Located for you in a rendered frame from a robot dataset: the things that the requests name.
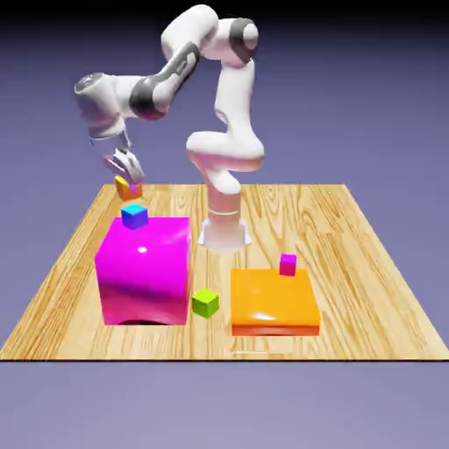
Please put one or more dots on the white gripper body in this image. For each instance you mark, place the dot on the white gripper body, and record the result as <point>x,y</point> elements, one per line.
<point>123,164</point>

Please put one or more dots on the small orange cube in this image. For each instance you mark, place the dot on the small orange cube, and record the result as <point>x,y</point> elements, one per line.
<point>125,191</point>

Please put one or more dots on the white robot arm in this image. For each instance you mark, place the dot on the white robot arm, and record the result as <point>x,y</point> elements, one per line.
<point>231,105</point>

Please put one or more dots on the small blue cube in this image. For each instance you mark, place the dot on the small blue cube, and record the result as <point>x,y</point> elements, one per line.
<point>134,215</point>

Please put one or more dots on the small green cube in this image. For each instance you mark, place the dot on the small green cube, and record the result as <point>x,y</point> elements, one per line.
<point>205,302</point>

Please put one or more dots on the small pink cube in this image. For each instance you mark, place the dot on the small pink cube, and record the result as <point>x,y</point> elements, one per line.
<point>288,265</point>

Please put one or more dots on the large magenta box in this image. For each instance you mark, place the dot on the large magenta box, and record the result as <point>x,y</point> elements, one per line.
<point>143,270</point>

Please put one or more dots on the large orange box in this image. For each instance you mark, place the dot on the large orange box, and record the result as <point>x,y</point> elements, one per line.
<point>273,298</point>

